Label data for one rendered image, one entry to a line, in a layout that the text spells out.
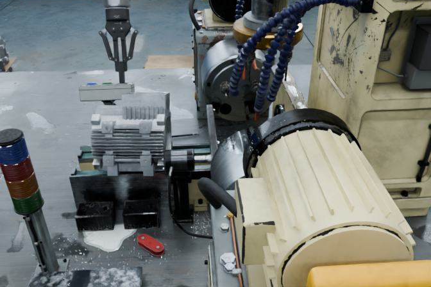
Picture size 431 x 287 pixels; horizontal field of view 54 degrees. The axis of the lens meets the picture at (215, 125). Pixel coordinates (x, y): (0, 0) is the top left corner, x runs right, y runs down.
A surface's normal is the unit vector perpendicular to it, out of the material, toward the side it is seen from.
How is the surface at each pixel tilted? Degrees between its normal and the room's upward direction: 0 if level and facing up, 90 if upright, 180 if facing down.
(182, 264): 0
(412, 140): 90
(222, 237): 0
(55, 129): 0
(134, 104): 67
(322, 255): 90
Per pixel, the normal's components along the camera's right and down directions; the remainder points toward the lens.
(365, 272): 0.00, -0.85
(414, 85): 0.07, 0.52
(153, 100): -0.02, 0.14
